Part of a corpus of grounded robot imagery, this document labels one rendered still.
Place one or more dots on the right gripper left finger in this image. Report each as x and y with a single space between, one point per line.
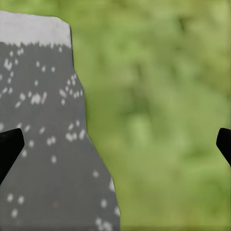
11 144

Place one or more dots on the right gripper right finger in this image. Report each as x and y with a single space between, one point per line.
224 143

